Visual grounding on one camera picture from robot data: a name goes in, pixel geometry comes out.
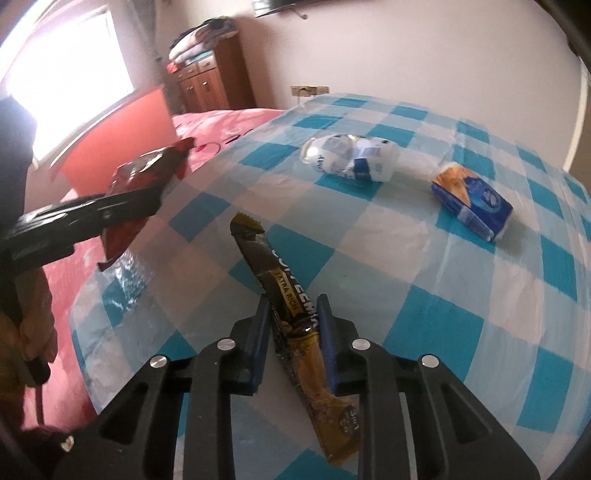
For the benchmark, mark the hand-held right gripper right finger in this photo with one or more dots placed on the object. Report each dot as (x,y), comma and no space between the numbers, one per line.
(327,341)

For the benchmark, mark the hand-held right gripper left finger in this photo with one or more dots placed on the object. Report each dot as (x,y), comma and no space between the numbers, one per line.
(257,346)

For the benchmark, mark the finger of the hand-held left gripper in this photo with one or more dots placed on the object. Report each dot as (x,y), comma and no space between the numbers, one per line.
(129,210)

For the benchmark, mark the red snack packet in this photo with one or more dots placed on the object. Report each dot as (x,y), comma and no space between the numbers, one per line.
(138,170)

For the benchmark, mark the black gold coffee sachet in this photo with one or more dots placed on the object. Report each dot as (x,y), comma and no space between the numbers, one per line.
(258,249)

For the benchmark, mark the white milk pouch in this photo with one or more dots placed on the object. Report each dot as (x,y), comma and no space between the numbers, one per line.
(351,157)

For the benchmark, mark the person's left hand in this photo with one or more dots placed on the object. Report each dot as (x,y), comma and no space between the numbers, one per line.
(39,318)

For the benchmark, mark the red headboard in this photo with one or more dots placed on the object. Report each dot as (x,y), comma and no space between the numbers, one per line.
(124,134)

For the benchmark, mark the blue checkered tablecloth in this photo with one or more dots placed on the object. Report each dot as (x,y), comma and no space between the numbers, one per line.
(415,300)

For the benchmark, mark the pink printed bedsheet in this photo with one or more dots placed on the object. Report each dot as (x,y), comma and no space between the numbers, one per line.
(207,129)

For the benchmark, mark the large bright window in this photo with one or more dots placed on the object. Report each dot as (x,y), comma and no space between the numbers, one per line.
(78,78)

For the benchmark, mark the wooden cabinet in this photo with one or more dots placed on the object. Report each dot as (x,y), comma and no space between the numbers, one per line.
(217,83)

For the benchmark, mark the stack of folded clothes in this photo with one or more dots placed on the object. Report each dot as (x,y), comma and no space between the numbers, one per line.
(203,39)

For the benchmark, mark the blue orange cracker packet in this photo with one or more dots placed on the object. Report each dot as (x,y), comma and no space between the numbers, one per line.
(471,198)

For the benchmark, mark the black wall television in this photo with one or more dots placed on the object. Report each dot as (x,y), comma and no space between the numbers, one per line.
(277,4)

